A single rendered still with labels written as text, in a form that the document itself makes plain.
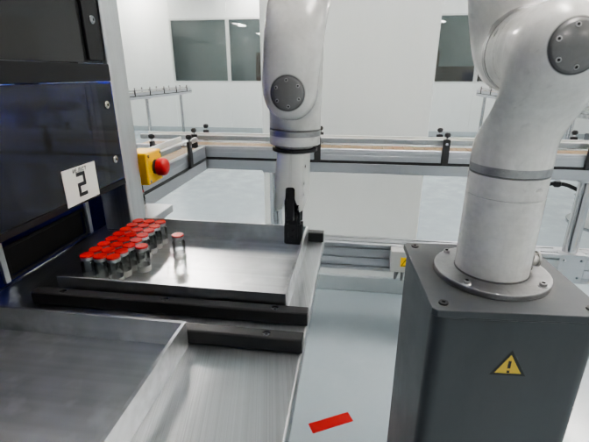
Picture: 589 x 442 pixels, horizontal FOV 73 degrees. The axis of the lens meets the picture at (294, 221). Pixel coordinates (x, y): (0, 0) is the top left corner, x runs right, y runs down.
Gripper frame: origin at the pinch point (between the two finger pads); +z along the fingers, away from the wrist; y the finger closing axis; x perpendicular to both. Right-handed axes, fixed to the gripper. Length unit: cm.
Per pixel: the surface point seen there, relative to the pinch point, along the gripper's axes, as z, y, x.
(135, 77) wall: -14, -797, -459
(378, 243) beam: 37, -86, 23
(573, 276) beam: 45, -84, 97
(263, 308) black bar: 2.4, 21.5, -1.0
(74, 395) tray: 4.4, 37.4, -17.4
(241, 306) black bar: 2.5, 21.5, -4.0
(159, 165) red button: -7.4, -16.3, -32.6
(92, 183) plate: -8.5, 4.2, -35.0
